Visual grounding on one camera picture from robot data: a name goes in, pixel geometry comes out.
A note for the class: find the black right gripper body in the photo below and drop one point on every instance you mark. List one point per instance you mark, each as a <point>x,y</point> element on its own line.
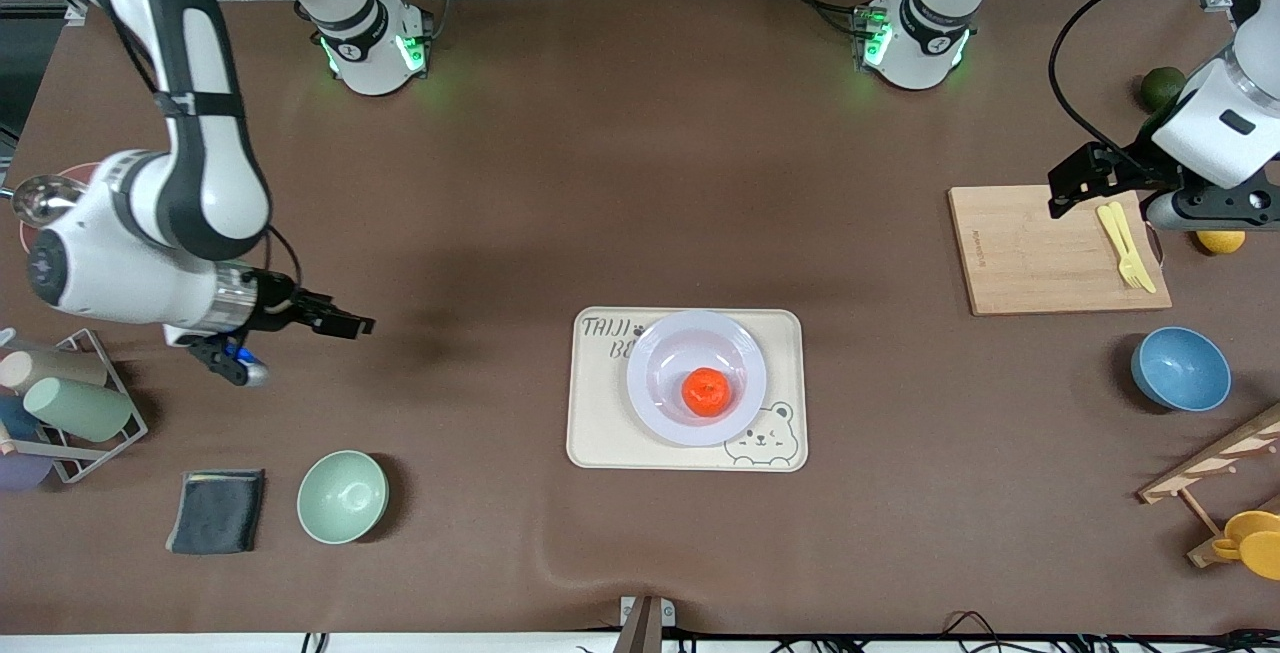
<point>272,297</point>

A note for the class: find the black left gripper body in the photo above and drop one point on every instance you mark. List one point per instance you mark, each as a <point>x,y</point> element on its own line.
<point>1128,165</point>

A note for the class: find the white round plate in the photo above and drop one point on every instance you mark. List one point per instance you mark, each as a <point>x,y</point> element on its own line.
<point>695,353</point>

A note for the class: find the orange fruit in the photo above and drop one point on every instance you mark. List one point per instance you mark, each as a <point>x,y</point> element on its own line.
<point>707,392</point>

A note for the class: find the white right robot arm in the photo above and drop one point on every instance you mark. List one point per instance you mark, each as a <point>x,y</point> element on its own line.
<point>130,263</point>

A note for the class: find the yellow plastic knife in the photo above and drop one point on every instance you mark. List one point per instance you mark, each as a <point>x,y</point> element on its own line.
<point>1110,228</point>

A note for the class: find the wooden cutting board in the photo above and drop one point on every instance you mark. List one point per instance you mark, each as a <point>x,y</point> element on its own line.
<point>1030,253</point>

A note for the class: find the green lime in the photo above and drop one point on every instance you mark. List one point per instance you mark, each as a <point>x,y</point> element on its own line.
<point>1160,85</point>

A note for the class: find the yellow plastic fork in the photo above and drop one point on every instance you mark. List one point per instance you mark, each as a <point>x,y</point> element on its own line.
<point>1135,258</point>

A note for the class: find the yellow lemon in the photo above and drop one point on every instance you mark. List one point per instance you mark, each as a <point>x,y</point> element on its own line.
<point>1220,241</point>

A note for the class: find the light green bowl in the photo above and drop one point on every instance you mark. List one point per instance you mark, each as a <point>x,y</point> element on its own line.
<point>342,497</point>

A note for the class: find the blue bowl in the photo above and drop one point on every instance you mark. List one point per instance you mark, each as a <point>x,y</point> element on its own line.
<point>1181,369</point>

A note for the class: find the dark grey folded cloth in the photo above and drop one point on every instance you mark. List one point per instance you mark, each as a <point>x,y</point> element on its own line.
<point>216,511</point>

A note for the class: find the light green cup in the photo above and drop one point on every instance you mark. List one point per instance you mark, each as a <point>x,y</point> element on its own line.
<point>80,408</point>

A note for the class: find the beige cup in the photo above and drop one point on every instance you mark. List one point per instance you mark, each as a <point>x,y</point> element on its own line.
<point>60,368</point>

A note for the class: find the pink bowl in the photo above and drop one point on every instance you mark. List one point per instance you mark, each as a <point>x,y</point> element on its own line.
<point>85,171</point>

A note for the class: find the metal scoop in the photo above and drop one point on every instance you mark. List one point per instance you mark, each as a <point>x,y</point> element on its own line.
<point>45,198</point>

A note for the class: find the cream tray with bear print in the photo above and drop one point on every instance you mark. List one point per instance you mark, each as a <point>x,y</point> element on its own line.
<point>600,423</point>

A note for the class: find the blue cup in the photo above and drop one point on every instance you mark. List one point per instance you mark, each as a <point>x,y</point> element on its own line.
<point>15,418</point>

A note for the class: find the wooden drying rack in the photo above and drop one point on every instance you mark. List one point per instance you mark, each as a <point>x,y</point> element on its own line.
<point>1215,458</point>

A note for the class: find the purple cup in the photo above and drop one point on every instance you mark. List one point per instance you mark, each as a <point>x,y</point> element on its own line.
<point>20,471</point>

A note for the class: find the yellow cup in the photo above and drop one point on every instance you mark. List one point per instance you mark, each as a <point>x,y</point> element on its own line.
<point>1255,543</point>

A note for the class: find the metal table edge clamp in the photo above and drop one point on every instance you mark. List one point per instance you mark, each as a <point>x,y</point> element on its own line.
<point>645,618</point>

